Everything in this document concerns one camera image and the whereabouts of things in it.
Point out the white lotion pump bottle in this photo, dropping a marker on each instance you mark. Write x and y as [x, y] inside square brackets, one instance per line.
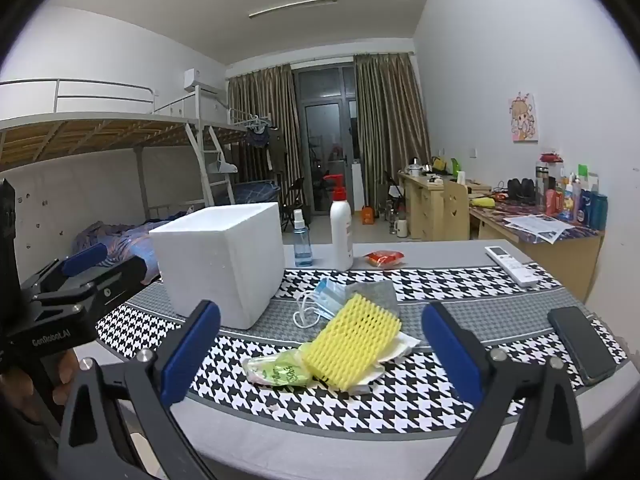
[341, 230]

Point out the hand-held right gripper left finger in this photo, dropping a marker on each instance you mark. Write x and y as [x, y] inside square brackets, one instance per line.
[192, 350]

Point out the blue spray bottle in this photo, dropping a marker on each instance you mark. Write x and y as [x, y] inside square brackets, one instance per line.
[302, 245]

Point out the light wooden desk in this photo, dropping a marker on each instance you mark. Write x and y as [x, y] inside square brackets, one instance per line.
[430, 205]

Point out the yellow and black bag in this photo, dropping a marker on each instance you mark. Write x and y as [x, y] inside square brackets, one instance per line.
[439, 165]

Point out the green plastic bag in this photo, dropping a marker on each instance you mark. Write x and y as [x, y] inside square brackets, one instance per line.
[272, 370]

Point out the brown curtain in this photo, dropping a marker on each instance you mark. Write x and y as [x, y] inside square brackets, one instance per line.
[260, 110]
[390, 120]

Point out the yellow foam fruit net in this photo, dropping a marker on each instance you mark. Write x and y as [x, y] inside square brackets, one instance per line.
[350, 340]

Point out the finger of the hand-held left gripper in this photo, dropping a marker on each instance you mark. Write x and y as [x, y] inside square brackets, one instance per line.
[115, 280]
[85, 259]

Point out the white cooking pot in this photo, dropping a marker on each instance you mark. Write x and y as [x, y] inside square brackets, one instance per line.
[415, 167]

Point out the orange bag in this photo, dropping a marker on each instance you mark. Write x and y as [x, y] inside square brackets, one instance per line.
[368, 216]

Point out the white cup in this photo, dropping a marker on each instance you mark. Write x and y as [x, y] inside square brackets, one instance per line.
[461, 178]

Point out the person's left hand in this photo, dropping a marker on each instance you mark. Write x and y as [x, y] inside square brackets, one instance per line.
[65, 375]

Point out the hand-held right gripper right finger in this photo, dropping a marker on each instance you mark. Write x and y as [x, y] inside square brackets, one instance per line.
[447, 350]

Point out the hanging dark clothes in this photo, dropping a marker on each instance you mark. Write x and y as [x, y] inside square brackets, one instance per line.
[262, 150]

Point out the white air conditioner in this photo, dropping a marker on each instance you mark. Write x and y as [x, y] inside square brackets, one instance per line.
[192, 80]

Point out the white remote control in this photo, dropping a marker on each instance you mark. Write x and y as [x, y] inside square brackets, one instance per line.
[512, 266]

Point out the wooden desk with patterned cover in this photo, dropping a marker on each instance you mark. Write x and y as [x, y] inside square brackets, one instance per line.
[550, 260]

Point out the black folding chair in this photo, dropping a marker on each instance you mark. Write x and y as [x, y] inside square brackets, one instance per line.
[296, 192]

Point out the glass balcony door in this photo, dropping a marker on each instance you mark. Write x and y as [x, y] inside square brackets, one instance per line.
[322, 130]

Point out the white metal bed ladder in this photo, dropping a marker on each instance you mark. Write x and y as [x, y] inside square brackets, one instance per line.
[215, 148]

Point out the white jug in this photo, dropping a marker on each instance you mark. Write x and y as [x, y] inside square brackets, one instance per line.
[401, 227]

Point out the blue plaid quilt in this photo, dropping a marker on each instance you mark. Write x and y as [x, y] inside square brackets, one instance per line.
[125, 245]

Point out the white metal bunk bed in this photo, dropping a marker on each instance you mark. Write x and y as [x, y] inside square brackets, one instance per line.
[100, 125]
[230, 135]

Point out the light wooden chair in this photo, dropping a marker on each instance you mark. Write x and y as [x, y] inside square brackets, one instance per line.
[455, 210]

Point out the white foam box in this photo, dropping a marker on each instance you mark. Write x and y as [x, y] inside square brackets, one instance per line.
[215, 265]

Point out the black smartphone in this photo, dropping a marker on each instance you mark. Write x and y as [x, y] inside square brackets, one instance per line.
[582, 345]

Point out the ceiling light tube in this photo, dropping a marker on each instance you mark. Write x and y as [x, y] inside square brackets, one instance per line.
[292, 6]

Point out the blue plaid bedsheet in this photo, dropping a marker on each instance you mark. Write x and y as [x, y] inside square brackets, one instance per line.
[255, 192]

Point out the grey sock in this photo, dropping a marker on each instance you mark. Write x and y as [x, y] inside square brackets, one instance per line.
[375, 292]

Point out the printed paper sheets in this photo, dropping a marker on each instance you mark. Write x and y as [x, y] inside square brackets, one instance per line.
[540, 227]

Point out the row of toiletry bottles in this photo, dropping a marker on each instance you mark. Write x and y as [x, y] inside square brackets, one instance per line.
[585, 205]

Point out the yellow cloth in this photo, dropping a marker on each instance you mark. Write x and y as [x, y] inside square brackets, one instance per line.
[484, 202]

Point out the cartoon wall poster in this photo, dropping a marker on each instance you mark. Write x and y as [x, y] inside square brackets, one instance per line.
[524, 117]

